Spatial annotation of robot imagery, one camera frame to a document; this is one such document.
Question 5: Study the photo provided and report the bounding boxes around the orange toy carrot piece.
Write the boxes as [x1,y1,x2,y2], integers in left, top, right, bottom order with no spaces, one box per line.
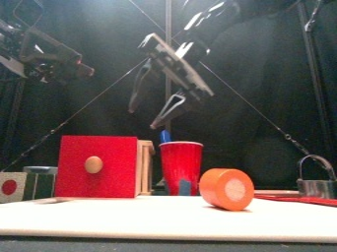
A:
[198,167,256,212]

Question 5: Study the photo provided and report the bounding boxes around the wooden drawer cabinet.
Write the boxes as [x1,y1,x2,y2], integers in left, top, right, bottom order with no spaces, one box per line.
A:
[135,139,156,197]

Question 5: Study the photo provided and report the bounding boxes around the red drawer with wooden knob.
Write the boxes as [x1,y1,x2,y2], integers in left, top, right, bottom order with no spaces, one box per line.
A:
[53,135,140,199]

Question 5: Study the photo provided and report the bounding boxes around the blue utensil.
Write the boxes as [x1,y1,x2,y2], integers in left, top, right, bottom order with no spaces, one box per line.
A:
[159,129,172,145]

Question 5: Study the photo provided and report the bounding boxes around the red plastic cup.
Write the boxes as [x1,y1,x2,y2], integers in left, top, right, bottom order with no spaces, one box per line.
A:
[158,141,206,197]

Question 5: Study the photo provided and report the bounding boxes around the small blue block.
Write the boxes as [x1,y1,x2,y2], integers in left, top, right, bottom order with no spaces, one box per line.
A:
[176,178,194,197]

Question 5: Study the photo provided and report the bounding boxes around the white cutting board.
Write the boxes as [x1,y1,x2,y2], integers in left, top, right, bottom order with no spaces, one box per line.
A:
[0,195,337,244]

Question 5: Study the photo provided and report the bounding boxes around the dark green box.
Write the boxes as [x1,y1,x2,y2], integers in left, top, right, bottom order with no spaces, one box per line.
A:
[22,172,59,201]

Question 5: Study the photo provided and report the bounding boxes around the pale block with red dot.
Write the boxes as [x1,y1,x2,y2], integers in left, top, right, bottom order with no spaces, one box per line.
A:
[0,171,29,204]

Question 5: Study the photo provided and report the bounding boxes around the red flat sheet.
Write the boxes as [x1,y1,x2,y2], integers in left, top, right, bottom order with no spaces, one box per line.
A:
[252,193,337,208]

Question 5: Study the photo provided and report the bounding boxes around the thin diagonal brace wire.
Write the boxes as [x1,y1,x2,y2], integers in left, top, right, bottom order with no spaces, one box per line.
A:
[125,0,310,156]
[0,0,220,173]

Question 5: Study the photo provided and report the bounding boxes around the vertical metal frame pole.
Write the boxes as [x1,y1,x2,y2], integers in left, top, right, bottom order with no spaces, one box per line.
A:
[163,0,174,133]

